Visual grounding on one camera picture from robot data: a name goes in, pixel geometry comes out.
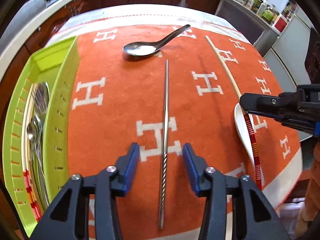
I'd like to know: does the orange H-pattern blanket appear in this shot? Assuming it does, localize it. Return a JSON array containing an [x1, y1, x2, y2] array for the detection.
[[44, 4, 303, 240]]

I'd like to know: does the green plastic utensil tray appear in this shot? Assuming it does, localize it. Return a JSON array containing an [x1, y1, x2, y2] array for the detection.
[[2, 37, 80, 236]]

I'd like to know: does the white ceramic soup spoon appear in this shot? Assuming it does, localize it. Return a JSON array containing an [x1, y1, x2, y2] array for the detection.
[[234, 103, 254, 167]]

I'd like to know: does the steel twisted chopstick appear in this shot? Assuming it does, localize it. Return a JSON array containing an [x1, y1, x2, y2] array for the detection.
[[158, 60, 169, 230]]

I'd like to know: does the wooden handled steel spoon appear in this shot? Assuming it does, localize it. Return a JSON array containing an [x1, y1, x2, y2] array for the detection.
[[33, 81, 50, 208]]

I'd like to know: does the small steel spoon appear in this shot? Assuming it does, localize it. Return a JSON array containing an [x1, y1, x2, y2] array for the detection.
[[26, 116, 49, 210]]

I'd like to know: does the large steel soup spoon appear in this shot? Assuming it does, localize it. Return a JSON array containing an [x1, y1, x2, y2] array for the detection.
[[123, 24, 190, 56]]

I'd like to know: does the bamboo chopstick red end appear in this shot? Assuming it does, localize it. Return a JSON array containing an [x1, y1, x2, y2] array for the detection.
[[205, 35, 263, 190]]

